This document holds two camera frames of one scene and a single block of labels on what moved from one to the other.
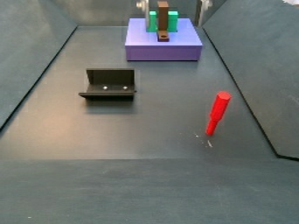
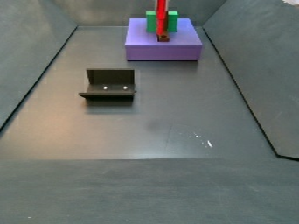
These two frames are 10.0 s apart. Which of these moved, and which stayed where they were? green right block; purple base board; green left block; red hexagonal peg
Moved: red hexagonal peg
Stayed: green left block; green right block; purple base board
